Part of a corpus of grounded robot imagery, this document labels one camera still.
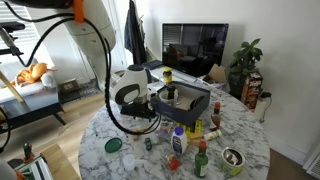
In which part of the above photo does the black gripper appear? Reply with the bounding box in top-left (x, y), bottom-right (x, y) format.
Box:
top-left (119, 102), bottom-right (158, 133)

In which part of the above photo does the green toy car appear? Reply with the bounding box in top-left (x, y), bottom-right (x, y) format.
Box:
top-left (144, 137), bottom-right (153, 151)

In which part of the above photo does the orange stuffed toy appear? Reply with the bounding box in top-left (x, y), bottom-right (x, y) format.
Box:
top-left (9, 62), bottom-right (58, 88)

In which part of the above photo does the purple snack packet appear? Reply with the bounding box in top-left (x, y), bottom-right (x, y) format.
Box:
top-left (154, 119), bottom-right (175, 140)

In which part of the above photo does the green plastic lid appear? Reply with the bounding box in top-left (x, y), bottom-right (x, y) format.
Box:
top-left (104, 137), bottom-right (123, 154)

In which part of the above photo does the white cup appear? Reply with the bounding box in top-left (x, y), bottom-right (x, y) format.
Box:
top-left (158, 89), bottom-right (180, 108)

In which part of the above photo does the clear plastic cup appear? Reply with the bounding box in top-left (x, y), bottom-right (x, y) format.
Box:
top-left (121, 153), bottom-right (137, 173)

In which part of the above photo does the white paper sheet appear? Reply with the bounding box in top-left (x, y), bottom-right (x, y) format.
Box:
top-left (146, 81), bottom-right (166, 98)

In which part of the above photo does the dark blue cardboard box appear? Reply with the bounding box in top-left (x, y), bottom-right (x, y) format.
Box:
top-left (149, 81), bottom-right (212, 128)

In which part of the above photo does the white bottle blue cap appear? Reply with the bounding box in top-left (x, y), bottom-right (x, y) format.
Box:
top-left (170, 126), bottom-right (189, 156)

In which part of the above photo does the dark glass bottle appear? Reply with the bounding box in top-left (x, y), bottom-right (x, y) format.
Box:
top-left (165, 83), bottom-right (177, 100)

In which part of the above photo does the grey chair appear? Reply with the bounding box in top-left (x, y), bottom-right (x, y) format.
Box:
top-left (145, 68), bottom-right (154, 84)

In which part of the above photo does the small red capped jar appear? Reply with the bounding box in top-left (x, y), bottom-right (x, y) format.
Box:
top-left (165, 153), bottom-right (182, 172)

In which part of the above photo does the yellow jar black cap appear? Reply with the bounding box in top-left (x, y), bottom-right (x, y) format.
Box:
top-left (162, 67), bottom-right (173, 85)

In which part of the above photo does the long wooden block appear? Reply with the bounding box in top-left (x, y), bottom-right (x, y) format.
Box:
top-left (187, 133), bottom-right (204, 147)

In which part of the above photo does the dark blue flat book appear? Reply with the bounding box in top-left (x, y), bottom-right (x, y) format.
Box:
top-left (141, 59), bottom-right (163, 70)

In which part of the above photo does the black round object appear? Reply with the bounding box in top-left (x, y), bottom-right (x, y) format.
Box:
top-left (189, 95), bottom-right (206, 112)

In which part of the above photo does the white low tv stand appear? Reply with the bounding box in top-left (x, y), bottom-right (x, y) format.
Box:
top-left (139, 59), bottom-right (228, 91)

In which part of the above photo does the green glass bottle red cap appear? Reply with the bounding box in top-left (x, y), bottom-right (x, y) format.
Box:
top-left (193, 140), bottom-right (210, 179)

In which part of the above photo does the small white bottle green cap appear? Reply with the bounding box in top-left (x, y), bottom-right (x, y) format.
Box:
top-left (202, 129), bottom-right (223, 142)

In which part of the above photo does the brown sauce bottle red cap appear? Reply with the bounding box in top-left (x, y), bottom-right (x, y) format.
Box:
top-left (209, 101), bottom-right (222, 132)

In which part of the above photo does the brown box with label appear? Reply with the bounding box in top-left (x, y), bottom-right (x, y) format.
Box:
top-left (57, 78), bottom-right (81, 94)

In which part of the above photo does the dark hanging coat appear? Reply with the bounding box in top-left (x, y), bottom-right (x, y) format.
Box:
top-left (123, 0), bottom-right (148, 71)

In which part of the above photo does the open brown cardboard box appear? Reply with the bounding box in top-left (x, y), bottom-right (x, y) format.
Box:
top-left (201, 64), bottom-right (228, 85)

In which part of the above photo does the black flat screen television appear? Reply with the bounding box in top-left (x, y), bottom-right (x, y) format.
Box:
top-left (161, 23), bottom-right (230, 78)

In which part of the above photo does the open green tin can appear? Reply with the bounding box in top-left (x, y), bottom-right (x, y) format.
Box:
top-left (219, 147), bottom-right (247, 178)

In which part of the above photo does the dark plant pot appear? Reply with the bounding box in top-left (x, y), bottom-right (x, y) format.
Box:
top-left (227, 71), bottom-right (249, 100)

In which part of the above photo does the black red clamp tool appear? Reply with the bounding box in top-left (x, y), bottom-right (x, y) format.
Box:
top-left (22, 142), bottom-right (34, 164)

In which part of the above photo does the green white striped object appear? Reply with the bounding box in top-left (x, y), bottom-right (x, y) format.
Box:
top-left (13, 154), bottom-right (54, 180)

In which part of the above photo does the orange Jenga box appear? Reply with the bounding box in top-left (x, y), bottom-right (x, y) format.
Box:
top-left (240, 71), bottom-right (264, 113)

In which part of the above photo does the white canister black lid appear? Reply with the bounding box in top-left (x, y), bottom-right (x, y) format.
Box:
top-left (254, 92), bottom-right (273, 124)

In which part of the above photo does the green leafy plant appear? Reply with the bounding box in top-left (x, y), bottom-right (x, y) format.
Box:
top-left (229, 38), bottom-right (264, 79)

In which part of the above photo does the wooden slat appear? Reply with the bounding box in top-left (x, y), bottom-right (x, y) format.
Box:
top-left (0, 69), bottom-right (25, 104)

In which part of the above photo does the white floor vent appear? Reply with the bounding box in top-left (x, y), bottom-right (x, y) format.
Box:
top-left (304, 153), bottom-right (320, 180)

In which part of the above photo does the black cable bundle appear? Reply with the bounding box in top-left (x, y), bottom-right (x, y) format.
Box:
top-left (0, 0), bottom-right (163, 136)

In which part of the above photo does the grey daybed black frame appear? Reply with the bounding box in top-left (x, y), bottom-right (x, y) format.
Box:
top-left (0, 58), bottom-right (68, 134)

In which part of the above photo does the orange cable clip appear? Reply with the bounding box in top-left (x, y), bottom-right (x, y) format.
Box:
top-left (72, 0), bottom-right (85, 24)

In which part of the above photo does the black camera stand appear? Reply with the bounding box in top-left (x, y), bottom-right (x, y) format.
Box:
top-left (0, 21), bottom-right (27, 57)

